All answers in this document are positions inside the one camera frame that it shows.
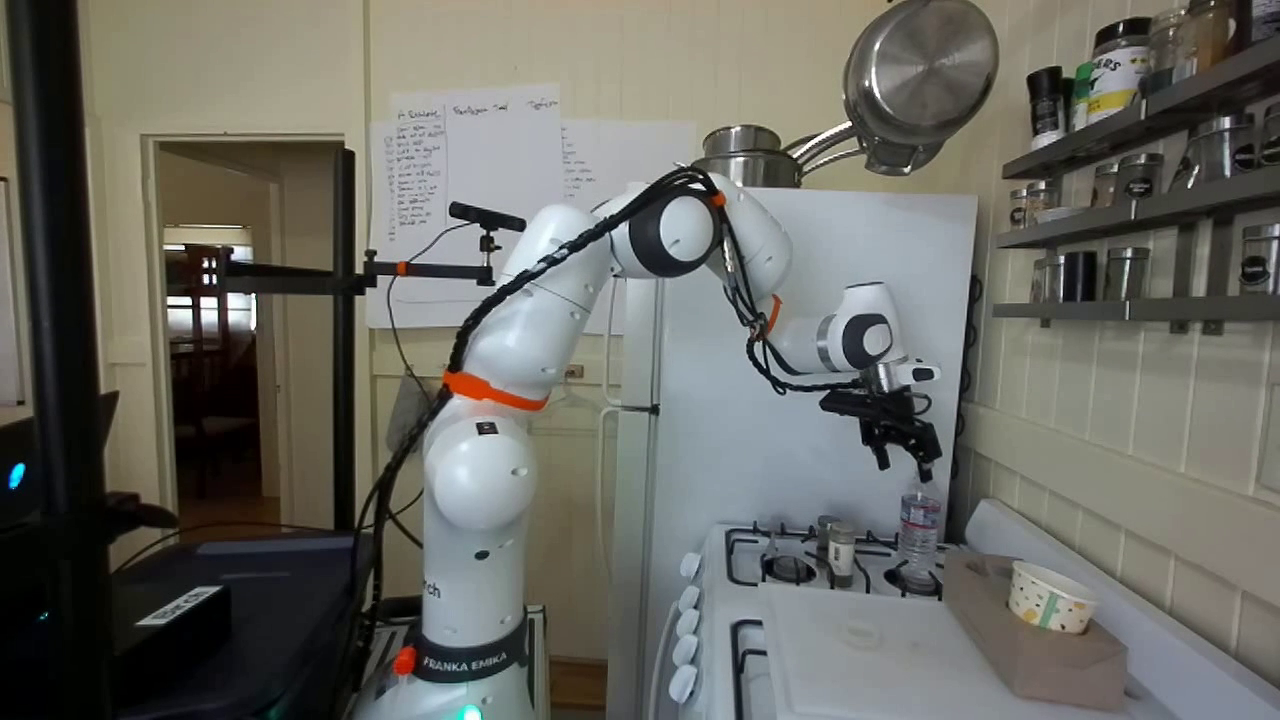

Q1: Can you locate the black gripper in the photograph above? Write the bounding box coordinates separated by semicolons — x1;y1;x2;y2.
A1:
851;383;946;486

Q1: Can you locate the clear plastic water bottle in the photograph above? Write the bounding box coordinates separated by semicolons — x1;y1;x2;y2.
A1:
897;471;946;597

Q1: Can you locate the dark spice bottle steel cap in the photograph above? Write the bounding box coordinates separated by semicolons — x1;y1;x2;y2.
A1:
816;510;856;574

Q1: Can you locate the steel lid spice jar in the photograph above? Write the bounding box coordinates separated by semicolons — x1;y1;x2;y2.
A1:
1086;157;1127;217
1099;242;1153;303
1059;246;1099;303
1029;252;1069;303
1236;221;1280;300
1236;90;1280;177
1118;148;1169;208
1008;177;1053;230
1180;113;1240;193

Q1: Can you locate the black spice jar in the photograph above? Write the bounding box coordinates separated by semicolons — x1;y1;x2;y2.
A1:
1024;63;1072;153

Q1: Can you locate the green lid spice jar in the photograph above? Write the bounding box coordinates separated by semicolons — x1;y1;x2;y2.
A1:
1063;55;1099;134

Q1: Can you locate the glass spice jar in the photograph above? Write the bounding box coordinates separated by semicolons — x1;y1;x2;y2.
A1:
1145;9;1192;94

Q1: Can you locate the brown spice jar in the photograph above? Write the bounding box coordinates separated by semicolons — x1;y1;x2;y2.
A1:
1176;0;1245;78

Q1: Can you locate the white shaker steel cap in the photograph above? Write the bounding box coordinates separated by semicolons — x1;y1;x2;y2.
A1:
822;535;859;593

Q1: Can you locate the black burner grate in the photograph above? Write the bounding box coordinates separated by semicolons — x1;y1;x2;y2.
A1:
727;615;779;720
720;521;964;601

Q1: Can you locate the white refrigerator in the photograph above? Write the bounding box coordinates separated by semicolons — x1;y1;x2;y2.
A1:
602;183;983;720

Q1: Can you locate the white patterned paper cup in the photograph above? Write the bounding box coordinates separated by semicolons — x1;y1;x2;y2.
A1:
1005;557;1099;635

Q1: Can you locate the white gas stove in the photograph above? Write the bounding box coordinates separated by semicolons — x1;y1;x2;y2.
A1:
644;497;1280;720

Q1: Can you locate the wooden cutting board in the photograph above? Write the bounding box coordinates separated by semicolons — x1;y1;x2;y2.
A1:
939;552;1133;712

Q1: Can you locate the small steel pot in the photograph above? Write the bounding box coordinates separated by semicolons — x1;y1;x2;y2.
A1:
686;119;811;193

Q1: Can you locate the large hanging steel pot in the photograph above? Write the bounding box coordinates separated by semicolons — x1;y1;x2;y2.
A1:
795;0;1005;181

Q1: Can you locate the white label black lid jar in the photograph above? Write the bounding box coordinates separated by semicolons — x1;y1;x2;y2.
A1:
1083;16;1154;127

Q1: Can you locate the black equipment case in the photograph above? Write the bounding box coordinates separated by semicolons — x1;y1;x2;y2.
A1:
111;529;390;720

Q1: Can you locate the black box white label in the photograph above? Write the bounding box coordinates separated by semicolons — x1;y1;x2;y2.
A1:
111;574;237;696

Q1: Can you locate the black vertical pole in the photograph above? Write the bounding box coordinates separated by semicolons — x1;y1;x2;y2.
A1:
4;0;117;720

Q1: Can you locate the black monitor blue light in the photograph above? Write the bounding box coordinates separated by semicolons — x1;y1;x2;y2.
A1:
0;397;46;535

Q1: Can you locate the metal wall spice rack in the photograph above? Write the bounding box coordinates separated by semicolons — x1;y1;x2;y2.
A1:
990;34;1280;334

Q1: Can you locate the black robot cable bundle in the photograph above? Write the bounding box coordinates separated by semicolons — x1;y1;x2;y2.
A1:
350;164;856;671

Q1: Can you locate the black stereo camera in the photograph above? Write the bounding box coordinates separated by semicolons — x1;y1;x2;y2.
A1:
442;194;531;237

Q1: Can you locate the white door frame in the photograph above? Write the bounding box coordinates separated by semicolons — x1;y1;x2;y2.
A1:
137;127;368;535

